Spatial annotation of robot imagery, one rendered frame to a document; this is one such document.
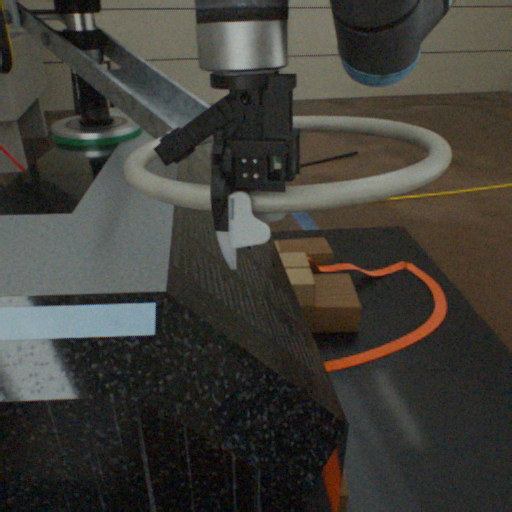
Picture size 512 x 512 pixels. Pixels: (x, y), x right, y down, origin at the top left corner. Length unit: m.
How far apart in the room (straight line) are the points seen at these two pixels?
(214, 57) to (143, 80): 0.69
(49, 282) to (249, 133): 0.31
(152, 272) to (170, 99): 0.53
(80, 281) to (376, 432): 1.15
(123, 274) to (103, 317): 0.07
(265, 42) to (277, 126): 0.08
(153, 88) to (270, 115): 0.66
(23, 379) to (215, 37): 0.43
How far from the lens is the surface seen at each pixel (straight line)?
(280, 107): 0.50
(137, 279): 0.63
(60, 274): 0.67
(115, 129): 1.23
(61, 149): 1.21
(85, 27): 1.25
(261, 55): 0.48
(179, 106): 1.06
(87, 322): 0.61
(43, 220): 0.83
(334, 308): 1.86
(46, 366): 0.62
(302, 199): 0.54
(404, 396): 1.72
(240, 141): 0.50
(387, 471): 1.51
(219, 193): 0.51
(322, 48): 6.17
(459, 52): 6.97
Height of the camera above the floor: 1.19
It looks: 29 degrees down
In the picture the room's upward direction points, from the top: straight up
